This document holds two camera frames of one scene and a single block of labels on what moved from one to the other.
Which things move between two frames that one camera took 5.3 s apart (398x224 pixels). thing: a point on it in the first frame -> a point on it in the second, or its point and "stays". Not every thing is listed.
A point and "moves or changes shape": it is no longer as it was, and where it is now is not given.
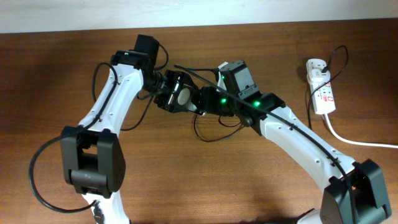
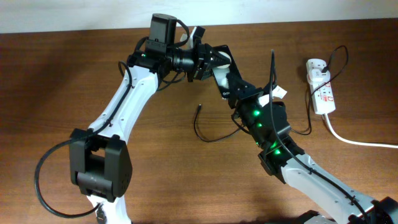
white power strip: (323, 94) stays
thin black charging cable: (314, 93) -> (241, 131)
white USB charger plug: (316, 78) stays
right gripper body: (221, 103) -> (239, 96)
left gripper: (178, 77) -> (201, 60)
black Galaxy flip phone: (184, 96) moves or changes shape
